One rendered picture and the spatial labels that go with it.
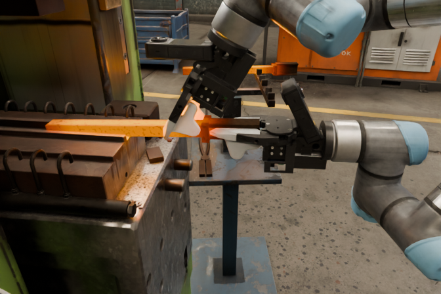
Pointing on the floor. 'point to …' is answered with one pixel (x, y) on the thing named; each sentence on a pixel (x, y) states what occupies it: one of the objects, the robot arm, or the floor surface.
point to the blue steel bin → (148, 16)
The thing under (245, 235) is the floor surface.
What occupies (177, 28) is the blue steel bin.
